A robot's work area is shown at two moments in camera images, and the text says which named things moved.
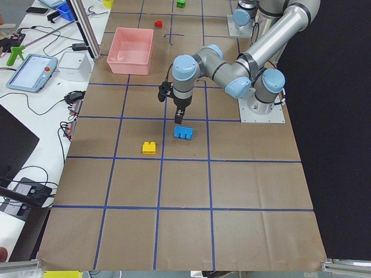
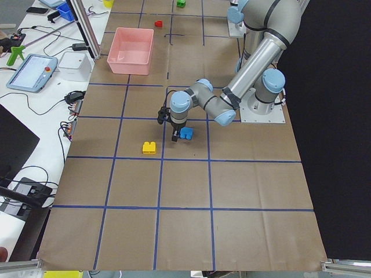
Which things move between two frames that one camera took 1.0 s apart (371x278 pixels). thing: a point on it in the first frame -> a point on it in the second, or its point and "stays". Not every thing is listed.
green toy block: x=181 y=3 stays
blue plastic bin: x=65 y=12 stays
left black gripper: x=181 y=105 -> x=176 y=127
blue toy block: x=183 y=132 stays
